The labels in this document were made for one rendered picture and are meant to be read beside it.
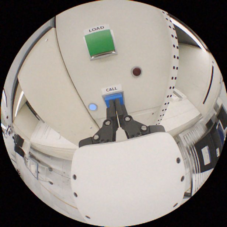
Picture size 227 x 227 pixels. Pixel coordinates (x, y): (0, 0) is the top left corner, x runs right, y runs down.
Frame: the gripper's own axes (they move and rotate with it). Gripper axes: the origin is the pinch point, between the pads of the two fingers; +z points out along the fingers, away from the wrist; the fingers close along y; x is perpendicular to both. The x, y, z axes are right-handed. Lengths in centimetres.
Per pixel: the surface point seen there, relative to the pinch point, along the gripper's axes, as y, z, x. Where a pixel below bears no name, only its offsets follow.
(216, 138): 54, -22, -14
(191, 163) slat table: 41, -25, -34
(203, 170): 50, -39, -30
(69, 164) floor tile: -114, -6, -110
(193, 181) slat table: 40, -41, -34
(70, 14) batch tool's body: -3.1, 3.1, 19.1
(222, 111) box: 131, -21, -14
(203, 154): 50, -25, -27
